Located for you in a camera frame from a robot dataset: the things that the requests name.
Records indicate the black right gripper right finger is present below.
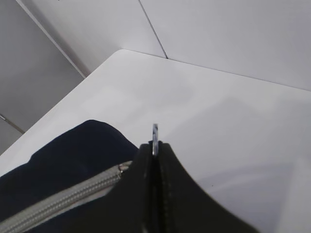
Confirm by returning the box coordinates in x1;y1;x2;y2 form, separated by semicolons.
156;142;257;233

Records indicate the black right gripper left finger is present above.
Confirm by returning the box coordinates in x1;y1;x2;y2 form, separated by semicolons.
62;143;158;233

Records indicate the navy blue lunch bag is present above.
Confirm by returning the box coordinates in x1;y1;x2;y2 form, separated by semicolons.
0;119;161;233

